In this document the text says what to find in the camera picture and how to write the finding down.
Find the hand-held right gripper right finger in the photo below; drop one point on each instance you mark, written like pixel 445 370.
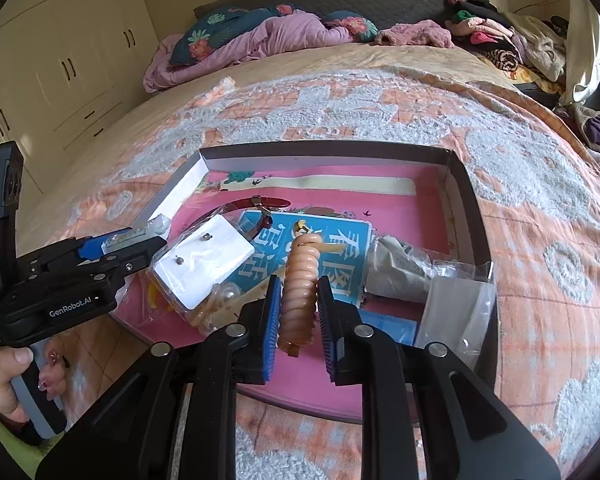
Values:
pixel 327 332

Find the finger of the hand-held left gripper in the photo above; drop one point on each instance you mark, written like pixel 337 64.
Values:
pixel 100 246
pixel 135 257

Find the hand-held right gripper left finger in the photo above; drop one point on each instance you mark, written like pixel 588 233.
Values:
pixel 272 332

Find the beaded jewelry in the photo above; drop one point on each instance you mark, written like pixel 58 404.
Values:
pixel 220 305

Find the white earring card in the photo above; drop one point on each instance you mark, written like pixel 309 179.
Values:
pixel 215 255

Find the shallow cardboard box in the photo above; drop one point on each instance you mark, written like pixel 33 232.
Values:
pixel 475 210

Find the person's left hand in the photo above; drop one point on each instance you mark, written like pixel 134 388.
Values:
pixel 2 375

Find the small blue box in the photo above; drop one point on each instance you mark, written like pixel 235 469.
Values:
pixel 390 327

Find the clear bag with white card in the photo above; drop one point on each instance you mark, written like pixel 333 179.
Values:
pixel 455 315

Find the cream wardrobe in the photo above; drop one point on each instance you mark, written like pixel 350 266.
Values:
pixel 55 50

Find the large dark floral pillow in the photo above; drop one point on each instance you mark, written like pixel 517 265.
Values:
pixel 215 32

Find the orange patterned blanket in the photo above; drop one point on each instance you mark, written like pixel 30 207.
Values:
pixel 530 185

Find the purple duvet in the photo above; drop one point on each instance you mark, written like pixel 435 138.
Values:
pixel 280 35

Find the beige bed sheet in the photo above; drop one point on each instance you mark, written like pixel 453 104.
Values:
pixel 405 60

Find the small dark floral pillow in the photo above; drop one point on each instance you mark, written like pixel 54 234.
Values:
pixel 352 24

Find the pink fluffy garment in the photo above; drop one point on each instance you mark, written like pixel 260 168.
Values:
pixel 415 35

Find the bag of clothes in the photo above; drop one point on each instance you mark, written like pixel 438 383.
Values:
pixel 597 132

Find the pile of clothes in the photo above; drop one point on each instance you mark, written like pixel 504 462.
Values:
pixel 500 40

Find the cream curtain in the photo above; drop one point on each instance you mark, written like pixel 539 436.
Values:
pixel 590 35

